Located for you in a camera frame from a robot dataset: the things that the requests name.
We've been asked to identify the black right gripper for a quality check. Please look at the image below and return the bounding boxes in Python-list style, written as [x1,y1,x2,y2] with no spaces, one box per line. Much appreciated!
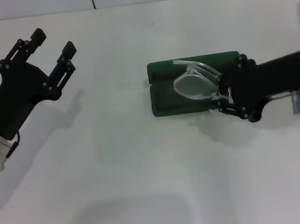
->
[205,45,300,128]

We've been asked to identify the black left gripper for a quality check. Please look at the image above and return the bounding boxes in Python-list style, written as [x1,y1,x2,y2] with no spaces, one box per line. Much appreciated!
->
[0,23,88,142]

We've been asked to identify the green glasses case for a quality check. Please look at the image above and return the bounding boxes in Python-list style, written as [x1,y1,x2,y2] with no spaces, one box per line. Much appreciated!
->
[145,49,246,119]

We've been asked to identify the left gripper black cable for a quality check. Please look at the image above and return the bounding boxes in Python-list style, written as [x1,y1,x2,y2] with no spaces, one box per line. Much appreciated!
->
[2,131,25,159]

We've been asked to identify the right gripper silver connector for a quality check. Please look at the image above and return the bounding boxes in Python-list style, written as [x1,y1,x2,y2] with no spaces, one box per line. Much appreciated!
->
[290,91,300,115]

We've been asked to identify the clear white glasses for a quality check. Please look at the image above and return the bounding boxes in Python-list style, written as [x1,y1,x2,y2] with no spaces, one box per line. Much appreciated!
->
[170,51,235,112]

